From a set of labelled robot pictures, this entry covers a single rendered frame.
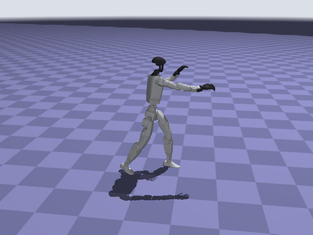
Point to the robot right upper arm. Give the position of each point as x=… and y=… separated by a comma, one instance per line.
x=165, y=83

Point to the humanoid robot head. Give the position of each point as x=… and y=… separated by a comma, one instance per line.
x=159, y=61

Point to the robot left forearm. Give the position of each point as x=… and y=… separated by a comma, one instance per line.
x=171, y=78

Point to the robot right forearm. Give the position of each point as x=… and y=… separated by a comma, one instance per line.
x=186, y=87

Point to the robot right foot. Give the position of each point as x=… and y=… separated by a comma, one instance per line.
x=127, y=169

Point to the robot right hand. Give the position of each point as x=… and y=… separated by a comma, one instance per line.
x=206, y=87

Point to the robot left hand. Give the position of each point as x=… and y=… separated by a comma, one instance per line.
x=177, y=72

